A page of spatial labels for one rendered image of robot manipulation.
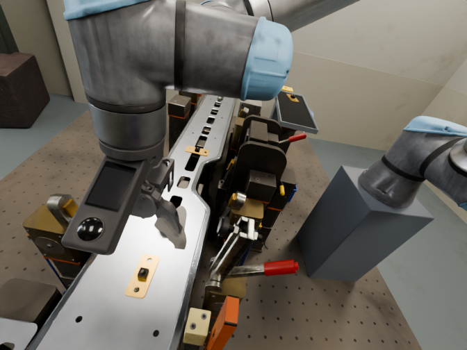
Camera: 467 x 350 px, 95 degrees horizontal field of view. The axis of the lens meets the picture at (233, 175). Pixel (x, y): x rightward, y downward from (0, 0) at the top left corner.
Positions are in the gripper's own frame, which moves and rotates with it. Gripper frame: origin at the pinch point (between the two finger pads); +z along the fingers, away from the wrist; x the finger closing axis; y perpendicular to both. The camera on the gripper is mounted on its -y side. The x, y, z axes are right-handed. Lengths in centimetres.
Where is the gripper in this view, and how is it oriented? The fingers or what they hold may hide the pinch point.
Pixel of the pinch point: (138, 244)
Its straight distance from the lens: 41.0
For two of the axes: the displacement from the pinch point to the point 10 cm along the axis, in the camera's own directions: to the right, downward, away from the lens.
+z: -1.9, 7.6, 6.2
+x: -9.8, -2.1, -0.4
